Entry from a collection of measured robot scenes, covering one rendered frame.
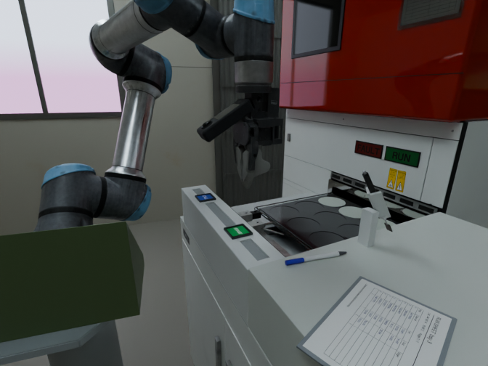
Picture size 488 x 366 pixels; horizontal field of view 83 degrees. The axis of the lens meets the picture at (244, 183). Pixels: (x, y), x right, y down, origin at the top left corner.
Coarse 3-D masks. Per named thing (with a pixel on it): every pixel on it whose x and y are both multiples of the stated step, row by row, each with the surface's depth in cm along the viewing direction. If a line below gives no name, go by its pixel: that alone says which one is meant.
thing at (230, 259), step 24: (192, 192) 97; (192, 216) 91; (216, 216) 78; (216, 240) 70; (240, 240) 65; (264, 240) 65; (216, 264) 73; (240, 264) 57; (240, 288) 59; (240, 312) 61
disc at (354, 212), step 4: (340, 208) 98; (344, 208) 98; (348, 208) 98; (352, 208) 98; (356, 208) 98; (360, 208) 98; (340, 212) 95; (344, 212) 95; (348, 212) 95; (352, 212) 95; (356, 212) 95; (360, 212) 95; (352, 216) 92; (356, 216) 92; (360, 216) 92
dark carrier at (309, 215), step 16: (272, 208) 98; (288, 208) 98; (304, 208) 98; (320, 208) 98; (336, 208) 98; (288, 224) 86; (304, 224) 86; (320, 224) 86; (336, 224) 86; (352, 224) 86; (304, 240) 77; (320, 240) 77; (336, 240) 77
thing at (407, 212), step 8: (328, 184) 119; (336, 184) 115; (344, 184) 111; (352, 192) 107; (360, 192) 104; (392, 208) 92; (400, 208) 90; (408, 208) 88; (408, 216) 88; (416, 216) 85
